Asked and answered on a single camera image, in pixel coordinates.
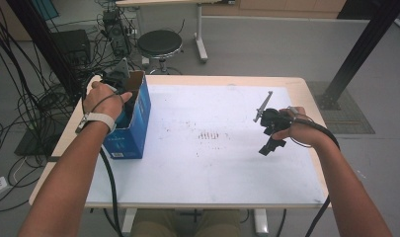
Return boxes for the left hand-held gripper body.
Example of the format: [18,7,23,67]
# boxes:
[100,58,131,97]

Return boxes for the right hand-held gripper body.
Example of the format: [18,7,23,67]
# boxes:
[252,91,292,137]

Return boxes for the blue cardboard box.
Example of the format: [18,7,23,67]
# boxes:
[102,69,152,160]

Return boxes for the person's left hand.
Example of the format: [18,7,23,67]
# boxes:
[83,81,133,121]

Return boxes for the person's right hand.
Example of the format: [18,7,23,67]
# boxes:
[271,106,328,148]

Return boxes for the white wristband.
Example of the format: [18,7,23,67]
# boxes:
[75,112,118,134]

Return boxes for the dark computer tower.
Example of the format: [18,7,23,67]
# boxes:
[102,9,132,58]

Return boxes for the black box on floor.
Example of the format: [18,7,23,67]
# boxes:
[50,29,92,67]

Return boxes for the black round stool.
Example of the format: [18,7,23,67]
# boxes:
[136,29,184,75]

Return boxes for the white table mat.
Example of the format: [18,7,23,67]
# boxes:
[85,84,327,205]

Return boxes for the grey floor mat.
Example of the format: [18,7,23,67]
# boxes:
[306,81,376,135]

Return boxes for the white table leg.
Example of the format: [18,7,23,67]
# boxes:
[121,207,137,235]
[253,208,270,235]

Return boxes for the white background table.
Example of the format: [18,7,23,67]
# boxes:
[115,0,236,64]

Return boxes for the teal panel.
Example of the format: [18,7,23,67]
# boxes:
[31,0,60,21]

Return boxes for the person's khaki trousers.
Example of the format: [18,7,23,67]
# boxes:
[129,208,243,237]

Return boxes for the tangle of black cables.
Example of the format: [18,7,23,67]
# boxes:
[0,6,90,211]

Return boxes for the black frame post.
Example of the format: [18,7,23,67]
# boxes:
[322,0,400,100]
[4,0,82,97]

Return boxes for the left hand-held gripper black cable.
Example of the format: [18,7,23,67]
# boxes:
[99,147,124,237]

